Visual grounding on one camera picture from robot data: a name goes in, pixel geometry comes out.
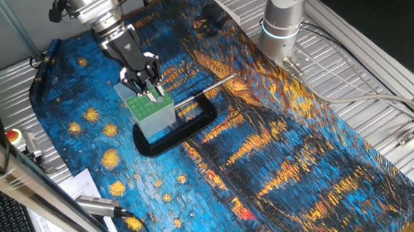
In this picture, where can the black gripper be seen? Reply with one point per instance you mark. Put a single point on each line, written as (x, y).
(129, 52)

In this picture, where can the translucent box with green rack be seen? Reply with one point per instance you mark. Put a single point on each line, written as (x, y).
(156, 123)

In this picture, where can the black C-clamp with steel screw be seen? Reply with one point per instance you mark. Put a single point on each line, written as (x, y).
(193, 129)

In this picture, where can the thin grey metal pole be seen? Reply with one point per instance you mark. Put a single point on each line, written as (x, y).
(19, 30)

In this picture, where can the red emergency stop button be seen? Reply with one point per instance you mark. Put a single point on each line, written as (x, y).
(12, 135)

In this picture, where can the silver robot mounting plate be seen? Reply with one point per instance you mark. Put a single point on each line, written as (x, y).
(307, 59)

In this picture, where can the blue and orange painted cloth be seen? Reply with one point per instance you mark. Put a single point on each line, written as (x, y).
(287, 161)

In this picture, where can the silver ribbed camera box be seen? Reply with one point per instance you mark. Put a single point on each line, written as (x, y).
(91, 9)

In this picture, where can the grey metal bracket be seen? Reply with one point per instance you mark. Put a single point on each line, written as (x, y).
(33, 146)

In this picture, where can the aluminium frame beam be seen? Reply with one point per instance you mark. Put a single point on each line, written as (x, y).
(33, 186)

